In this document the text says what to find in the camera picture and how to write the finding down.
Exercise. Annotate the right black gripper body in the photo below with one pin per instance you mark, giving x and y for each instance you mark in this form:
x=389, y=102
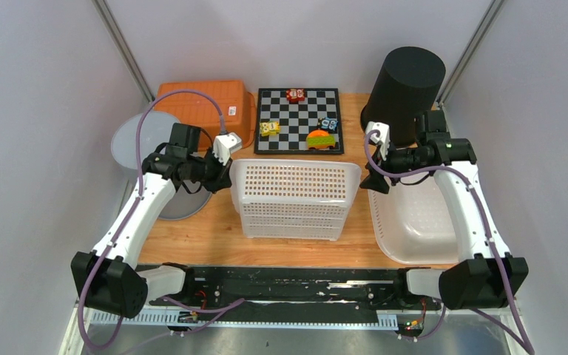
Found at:
x=399, y=161

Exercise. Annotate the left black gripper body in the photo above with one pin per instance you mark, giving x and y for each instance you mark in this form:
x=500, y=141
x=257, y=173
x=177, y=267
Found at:
x=214, y=170

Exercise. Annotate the large white plastic tub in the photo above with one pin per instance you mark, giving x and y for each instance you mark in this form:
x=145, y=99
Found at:
x=412, y=224

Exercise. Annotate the white perforated basket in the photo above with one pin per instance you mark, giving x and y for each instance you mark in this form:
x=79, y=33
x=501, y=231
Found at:
x=297, y=199

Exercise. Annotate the orange plastic tub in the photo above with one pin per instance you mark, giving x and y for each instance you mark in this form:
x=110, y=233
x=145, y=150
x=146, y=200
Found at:
x=236, y=102

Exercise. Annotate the black ribbed bin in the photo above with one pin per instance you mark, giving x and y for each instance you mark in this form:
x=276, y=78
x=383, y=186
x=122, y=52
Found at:
x=407, y=85

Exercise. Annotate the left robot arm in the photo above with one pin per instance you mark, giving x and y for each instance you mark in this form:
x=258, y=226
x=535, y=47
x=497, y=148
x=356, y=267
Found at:
x=137, y=230

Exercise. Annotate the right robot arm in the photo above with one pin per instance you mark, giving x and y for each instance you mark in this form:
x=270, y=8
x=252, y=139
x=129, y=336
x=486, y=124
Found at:
x=460, y=220

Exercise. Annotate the orange green toy burger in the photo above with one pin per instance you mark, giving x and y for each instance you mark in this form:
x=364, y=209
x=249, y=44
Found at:
x=320, y=139

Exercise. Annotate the yellow toy block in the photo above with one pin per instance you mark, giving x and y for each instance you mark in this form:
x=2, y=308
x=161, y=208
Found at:
x=269, y=128

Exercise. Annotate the blue toy block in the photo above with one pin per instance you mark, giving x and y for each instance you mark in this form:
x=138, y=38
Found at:
x=329, y=125

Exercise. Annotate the black white chessboard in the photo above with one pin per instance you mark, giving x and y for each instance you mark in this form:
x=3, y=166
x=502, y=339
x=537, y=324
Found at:
x=296, y=121

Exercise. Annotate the red toy block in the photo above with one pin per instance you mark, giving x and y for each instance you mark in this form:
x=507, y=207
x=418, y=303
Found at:
x=295, y=96

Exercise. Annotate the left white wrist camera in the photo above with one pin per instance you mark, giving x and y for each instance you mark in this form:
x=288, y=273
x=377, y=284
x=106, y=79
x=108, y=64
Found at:
x=225, y=145

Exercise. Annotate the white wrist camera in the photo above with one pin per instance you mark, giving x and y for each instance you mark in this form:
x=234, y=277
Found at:
x=380, y=137
x=225, y=145

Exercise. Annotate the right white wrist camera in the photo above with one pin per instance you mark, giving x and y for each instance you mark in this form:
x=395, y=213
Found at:
x=380, y=137

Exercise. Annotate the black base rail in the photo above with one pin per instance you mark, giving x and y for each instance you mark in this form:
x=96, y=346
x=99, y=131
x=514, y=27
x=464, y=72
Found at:
x=292, y=296

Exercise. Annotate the right aluminium frame post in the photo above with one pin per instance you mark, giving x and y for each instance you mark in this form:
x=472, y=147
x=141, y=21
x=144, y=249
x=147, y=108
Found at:
x=487, y=20

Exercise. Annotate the aluminium frame post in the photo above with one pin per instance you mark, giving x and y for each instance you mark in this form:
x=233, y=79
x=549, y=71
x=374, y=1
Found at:
x=487, y=20
x=112, y=26

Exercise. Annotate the left aluminium frame post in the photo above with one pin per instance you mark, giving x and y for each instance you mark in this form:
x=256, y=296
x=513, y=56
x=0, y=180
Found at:
x=112, y=26

